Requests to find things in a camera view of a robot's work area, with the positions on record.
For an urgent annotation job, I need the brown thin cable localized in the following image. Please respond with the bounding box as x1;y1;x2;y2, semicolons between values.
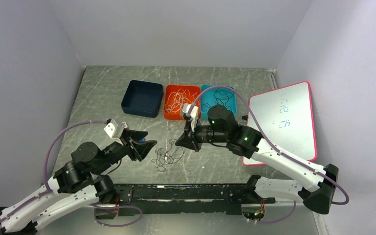
152;139;186;172

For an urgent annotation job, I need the teal square bin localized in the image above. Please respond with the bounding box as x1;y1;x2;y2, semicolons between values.
200;88;237;120

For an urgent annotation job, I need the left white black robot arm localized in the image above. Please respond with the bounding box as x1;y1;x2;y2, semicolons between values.
0;124;157;235

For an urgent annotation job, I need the white thin cable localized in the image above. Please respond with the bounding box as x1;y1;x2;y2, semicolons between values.
178;91;201;106
165;94;182;114
173;89;197;111

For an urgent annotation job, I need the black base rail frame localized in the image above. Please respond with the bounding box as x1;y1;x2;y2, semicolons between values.
95;183;276;219

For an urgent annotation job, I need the orange square bin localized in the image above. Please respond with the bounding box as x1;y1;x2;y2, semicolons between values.
164;85;201;121

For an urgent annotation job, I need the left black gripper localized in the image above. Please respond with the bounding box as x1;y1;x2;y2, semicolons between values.
94;127;158;174

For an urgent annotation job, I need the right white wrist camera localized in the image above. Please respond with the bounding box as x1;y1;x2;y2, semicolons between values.
181;103;198;132

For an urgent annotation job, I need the pink framed whiteboard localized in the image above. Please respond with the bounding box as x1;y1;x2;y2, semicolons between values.
249;81;317;162

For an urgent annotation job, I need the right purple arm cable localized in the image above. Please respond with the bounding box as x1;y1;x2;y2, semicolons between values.
188;86;350;206

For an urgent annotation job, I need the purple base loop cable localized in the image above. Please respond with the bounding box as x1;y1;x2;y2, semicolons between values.
91;204;143;227

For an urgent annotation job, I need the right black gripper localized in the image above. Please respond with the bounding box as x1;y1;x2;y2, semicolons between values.
175;117;229;152

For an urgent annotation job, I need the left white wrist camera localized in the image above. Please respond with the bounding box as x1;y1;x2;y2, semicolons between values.
103;119;124;141

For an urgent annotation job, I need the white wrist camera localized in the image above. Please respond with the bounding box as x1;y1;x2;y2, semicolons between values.
181;103;198;132
103;119;124;141

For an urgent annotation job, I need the dark navy square bin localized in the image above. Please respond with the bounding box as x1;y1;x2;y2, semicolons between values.
121;80;164;118

